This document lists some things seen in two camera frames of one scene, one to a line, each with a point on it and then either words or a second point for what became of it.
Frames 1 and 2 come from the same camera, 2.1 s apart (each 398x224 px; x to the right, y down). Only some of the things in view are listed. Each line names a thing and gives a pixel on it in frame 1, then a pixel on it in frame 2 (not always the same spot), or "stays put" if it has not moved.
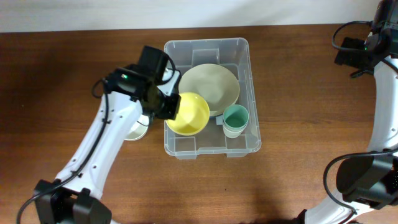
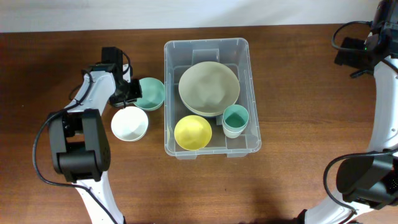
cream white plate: [219, 84] stays put
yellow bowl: [192, 116] → [193, 132]
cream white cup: [232, 134] stays put
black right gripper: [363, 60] stays put
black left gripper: [172, 108] → [135, 89]
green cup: [236, 116] stays put
